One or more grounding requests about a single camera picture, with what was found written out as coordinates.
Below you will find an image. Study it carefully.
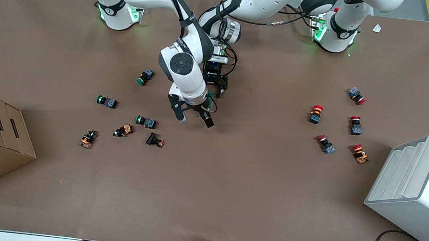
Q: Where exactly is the brown table mat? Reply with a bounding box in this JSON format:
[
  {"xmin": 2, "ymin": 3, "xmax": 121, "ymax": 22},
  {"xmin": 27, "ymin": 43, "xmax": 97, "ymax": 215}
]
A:
[{"xmin": 0, "ymin": 0, "xmax": 429, "ymax": 241}]

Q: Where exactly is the red yellow button black base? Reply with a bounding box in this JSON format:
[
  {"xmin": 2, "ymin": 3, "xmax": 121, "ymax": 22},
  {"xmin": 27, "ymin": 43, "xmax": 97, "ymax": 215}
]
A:
[{"xmin": 308, "ymin": 104, "xmax": 324, "ymax": 125}]

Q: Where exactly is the red button grey base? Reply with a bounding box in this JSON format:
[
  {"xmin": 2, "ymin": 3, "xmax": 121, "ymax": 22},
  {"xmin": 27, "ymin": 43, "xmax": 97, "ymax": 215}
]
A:
[
  {"xmin": 347, "ymin": 86, "xmax": 368, "ymax": 106},
  {"xmin": 348, "ymin": 116, "xmax": 364, "ymax": 136},
  {"xmin": 315, "ymin": 134, "xmax": 338, "ymax": 156}
]

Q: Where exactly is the red button orange base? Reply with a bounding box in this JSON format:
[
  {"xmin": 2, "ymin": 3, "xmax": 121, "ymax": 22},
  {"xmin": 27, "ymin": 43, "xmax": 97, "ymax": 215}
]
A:
[{"xmin": 350, "ymin": 143, "xmax": 371, "ymax": 165}]

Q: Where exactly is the white slotted bin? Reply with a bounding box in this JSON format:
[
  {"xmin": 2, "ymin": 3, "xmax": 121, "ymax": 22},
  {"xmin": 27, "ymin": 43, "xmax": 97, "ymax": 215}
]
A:
[{"xmin": 360, "ymin": 118, "xmax": 429, "ymax": 241}]

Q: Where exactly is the green push button switch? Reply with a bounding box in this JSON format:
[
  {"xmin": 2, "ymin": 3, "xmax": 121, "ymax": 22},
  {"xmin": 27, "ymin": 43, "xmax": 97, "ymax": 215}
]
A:
[
  {"xmin": 135, "ymin": 114, "xmax": 157, "ymax": 130},
  {"xmin": 96, "ymin": 94, "xmax": 119, "ymax": 110},
  {"xmin": 136, "ymin": 67, "xmax": 155, "ymax": 87}
]

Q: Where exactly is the black red switch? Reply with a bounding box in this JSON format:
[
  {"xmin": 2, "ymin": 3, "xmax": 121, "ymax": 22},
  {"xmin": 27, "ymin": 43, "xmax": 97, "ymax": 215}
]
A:
[{"xmin": 145, "ymin": 131, "xmax": 166, "ymax": 148}]

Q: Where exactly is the orange black selector switch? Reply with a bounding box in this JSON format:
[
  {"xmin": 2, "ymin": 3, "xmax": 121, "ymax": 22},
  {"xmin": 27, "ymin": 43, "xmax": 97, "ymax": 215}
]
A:
[
  {"xmin": 78, "ymin": 129, "xmax": 99, "ymax": 150},
  {"xmin": 112, "ymin": 123, "xmax": 134, "ymax": 139}
]

